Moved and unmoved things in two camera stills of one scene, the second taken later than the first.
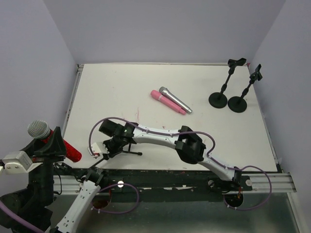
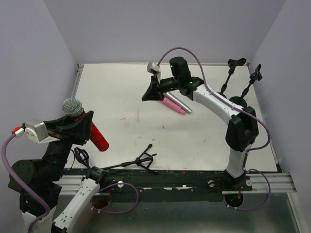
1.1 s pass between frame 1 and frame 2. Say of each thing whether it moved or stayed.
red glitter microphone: moved
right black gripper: moved
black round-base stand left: stayed
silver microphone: stayed
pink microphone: stayed
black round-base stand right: stayed
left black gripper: moved
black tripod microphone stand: moved
